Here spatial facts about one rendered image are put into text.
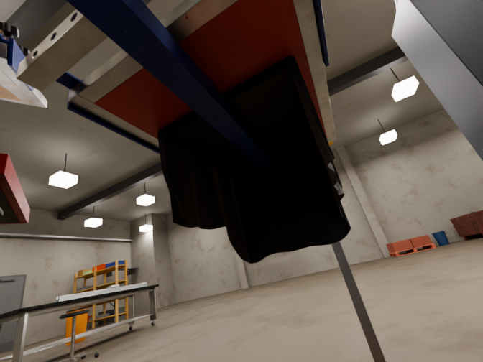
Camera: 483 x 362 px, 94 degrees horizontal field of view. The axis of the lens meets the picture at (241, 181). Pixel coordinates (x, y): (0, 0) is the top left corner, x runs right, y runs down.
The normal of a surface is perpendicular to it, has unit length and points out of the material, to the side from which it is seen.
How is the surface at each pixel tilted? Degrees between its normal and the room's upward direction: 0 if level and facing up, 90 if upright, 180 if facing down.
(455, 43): 90
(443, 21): 90
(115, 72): 180
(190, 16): 180
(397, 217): 90
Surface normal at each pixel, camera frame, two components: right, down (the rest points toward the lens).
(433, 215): -0.42, -0.27
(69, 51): 0.22, 0.90
